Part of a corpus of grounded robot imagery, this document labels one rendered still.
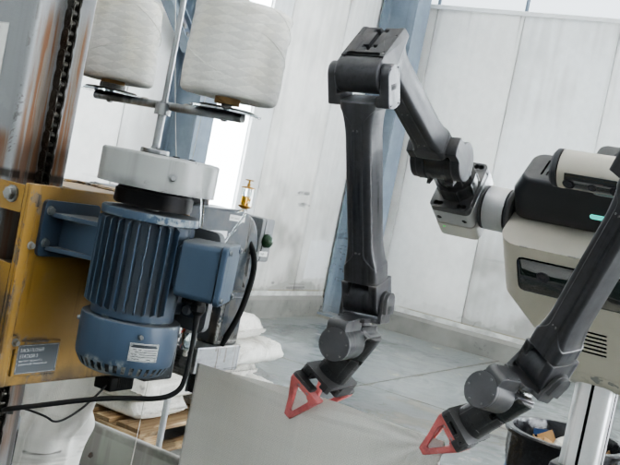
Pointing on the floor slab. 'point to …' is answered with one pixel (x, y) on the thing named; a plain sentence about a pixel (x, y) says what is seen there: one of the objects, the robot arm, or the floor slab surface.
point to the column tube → (33, 118)
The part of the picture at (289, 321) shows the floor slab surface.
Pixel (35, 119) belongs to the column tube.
